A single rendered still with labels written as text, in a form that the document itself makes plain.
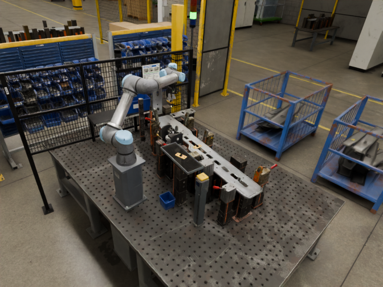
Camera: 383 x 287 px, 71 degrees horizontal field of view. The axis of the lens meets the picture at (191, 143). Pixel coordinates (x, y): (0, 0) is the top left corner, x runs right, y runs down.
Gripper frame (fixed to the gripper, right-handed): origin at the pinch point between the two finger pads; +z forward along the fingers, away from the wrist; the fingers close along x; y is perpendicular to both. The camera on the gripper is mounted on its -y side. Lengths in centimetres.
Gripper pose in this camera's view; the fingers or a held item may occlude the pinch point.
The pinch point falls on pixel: (170, 99)
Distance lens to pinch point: 258.0
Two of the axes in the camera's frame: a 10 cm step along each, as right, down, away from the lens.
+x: 8.1, -2.8, 5.2
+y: 5.9, 4.9, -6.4
